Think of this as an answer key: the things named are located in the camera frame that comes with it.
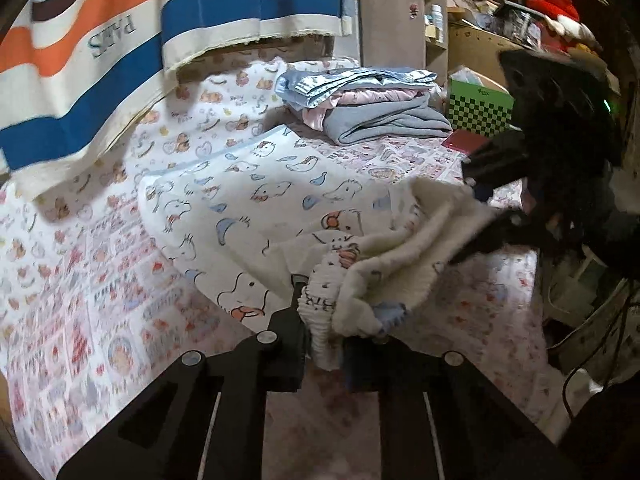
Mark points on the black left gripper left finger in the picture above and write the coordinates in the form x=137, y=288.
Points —
x=204, y=416

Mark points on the striped Paris curtain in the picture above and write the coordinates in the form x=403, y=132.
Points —
x=76, y=73

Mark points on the grey folded sweatshirt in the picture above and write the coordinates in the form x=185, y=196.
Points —
x=347, y=125

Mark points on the pink folded garment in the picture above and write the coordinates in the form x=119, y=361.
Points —
x=370, y=102

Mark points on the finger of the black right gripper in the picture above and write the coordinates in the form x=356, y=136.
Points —
x=512, y=227
x=501, y=161

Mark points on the pink print bed sheet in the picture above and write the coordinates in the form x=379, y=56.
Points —
x=91, y=311

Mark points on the white cartoon cat print pants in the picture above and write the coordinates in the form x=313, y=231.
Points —
x=274, y=224

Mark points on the light blue satin-trim blanket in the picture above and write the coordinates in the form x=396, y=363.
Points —
x=303, y=89

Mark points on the green checkered box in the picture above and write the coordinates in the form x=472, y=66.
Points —
x=478, y=109

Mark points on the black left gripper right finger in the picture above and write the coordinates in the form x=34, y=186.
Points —
x=441, y=418

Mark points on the white bear print quilt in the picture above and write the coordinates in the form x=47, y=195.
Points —
x=222, y=103

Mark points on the brown wooden cabinet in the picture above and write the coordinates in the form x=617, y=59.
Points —
x=404, y=33

